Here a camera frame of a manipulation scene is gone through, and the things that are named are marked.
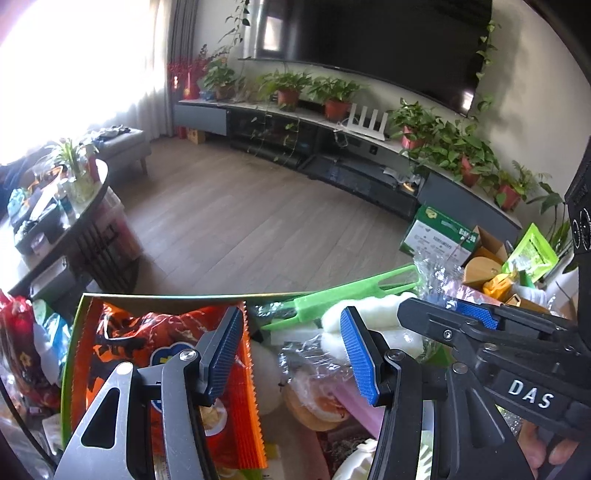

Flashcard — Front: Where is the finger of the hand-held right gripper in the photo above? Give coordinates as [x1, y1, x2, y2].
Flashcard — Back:
[396, 298, 490, 365]
[455, 299, 573, 344]

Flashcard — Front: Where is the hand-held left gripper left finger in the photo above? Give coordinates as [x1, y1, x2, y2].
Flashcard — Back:
[53, 305, 245, 480]

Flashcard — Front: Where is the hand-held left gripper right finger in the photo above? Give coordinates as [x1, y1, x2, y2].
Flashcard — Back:
[339, 307, 532, 480]

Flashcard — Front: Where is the green box with snacks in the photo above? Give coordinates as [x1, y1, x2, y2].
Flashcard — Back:
[60, 290, 453, 480]

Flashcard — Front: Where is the person's right hand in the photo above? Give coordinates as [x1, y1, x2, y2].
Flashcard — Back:
[517, 420, 578, 480]

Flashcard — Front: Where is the crumpled clear plastic bag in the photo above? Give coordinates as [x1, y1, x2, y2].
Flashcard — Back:
[412, 255, 469, 308]

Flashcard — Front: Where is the white puffy sponge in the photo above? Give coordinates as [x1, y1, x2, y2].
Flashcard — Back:
[321, 293, 428, 365]

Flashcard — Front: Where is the white round ball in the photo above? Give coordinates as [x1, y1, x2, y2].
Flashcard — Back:
[252, 342, 284, 416]

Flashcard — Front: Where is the clear plastic wrap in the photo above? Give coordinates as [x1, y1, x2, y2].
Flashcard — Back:
[277, 342, 354, 374]

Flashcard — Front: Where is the burger toy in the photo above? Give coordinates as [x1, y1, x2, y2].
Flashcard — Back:
[283, 369, 352, 432]

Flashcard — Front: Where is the green plastic clip tool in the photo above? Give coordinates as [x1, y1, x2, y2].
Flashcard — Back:
[261, 265, 423, 330]

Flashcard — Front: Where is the green and white carton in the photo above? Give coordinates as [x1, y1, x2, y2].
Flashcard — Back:
[399, 204, 481, 268]

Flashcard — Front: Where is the green pouch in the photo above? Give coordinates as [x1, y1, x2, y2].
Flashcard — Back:
[502, 223, 560, 283]

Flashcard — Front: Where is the orange snack packet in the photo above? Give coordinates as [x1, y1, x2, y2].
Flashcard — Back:
[71, 299, 269, 472]

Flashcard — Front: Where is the white dumpling mold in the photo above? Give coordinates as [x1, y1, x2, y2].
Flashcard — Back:
[332, 438, 384, 480]

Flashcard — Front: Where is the dark round coffee table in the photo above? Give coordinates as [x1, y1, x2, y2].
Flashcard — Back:
[0, 157, 141, 296]

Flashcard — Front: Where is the red patterned bag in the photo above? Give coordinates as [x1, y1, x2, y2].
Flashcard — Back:
[0, 290, 63, 402]

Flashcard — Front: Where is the white router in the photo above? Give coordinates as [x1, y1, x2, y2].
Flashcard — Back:
[346, 104, 386, 141]

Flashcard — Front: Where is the dark tv cabinet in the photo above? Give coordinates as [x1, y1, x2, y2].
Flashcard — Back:
[174, 97, 536, 241]

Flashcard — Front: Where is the grey ottoman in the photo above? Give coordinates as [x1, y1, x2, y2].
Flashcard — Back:
[81, 124, 151, 174]

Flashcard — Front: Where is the spider plant in glass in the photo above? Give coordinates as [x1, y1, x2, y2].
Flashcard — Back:
[48, 138, 100, 204]

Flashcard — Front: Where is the row of potted plants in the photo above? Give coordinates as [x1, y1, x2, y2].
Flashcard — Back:
[201, 46, 552, 213]

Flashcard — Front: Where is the hanging vine plant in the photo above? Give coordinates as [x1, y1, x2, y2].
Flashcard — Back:
[225, 0, 254, 47]
[475, 18, 503, 114]

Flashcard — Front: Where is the black television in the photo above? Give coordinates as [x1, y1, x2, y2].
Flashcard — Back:
[252, 0, 492, 116]

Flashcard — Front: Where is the red flower decoration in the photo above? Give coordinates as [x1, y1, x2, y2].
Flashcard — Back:
[167, 46, 204, 100]

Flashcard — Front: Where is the grey curtain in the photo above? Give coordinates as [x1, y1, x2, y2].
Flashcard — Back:
[104, 0, 206, 139]

